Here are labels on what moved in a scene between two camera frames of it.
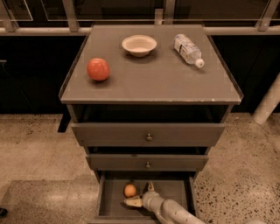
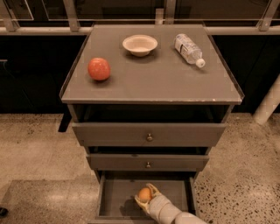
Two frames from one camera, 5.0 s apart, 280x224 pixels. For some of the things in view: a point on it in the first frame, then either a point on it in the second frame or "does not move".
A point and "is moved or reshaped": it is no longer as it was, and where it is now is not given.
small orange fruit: (129, 190) is moved or reshaped
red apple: (98, 69) does not move
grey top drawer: (147, 134) does not move
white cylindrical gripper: (148, 199) does not move
